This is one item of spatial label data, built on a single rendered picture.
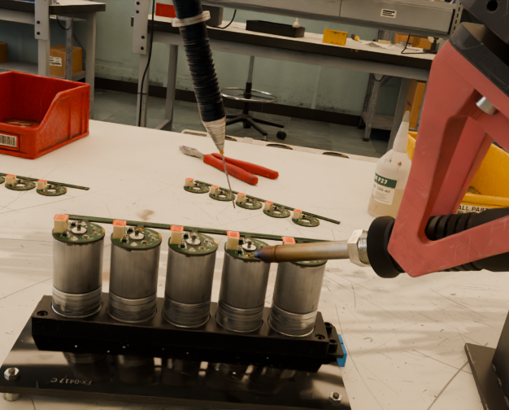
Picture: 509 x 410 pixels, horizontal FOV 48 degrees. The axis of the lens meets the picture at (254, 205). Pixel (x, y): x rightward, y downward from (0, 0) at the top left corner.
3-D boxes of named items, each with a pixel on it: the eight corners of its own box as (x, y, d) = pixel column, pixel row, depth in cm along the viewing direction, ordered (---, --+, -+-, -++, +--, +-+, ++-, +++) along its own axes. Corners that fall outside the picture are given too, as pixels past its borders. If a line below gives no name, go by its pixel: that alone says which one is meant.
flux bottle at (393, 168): (366, 205, 56) (388, 104, 53) (401, 211, 56) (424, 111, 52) (367, 216, 53) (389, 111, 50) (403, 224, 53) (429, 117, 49)
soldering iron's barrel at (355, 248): (257, 274, 27) (376, 271, 22) (250, 242, 27) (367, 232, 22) (276, 266, 28) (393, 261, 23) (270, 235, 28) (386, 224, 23)
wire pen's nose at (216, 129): (206, 149, 26) (198, 117, 25) (229, 142, 26) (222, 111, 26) (211, 155, 25) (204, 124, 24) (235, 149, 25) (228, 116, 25)
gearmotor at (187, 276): (206, 343, 29) (217, 254, 27) (158, 339, 29) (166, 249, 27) (208, 317, 32) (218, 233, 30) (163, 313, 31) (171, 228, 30)
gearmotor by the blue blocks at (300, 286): (314, 352, 30) (332, 264, 28) (267, 348, 30) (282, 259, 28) (307, 326, 32) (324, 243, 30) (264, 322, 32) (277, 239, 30)
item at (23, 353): (323, 340, 33) (326, 323, 33) (347, 430, 26) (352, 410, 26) (40, 316, 32) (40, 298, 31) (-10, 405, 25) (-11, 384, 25)
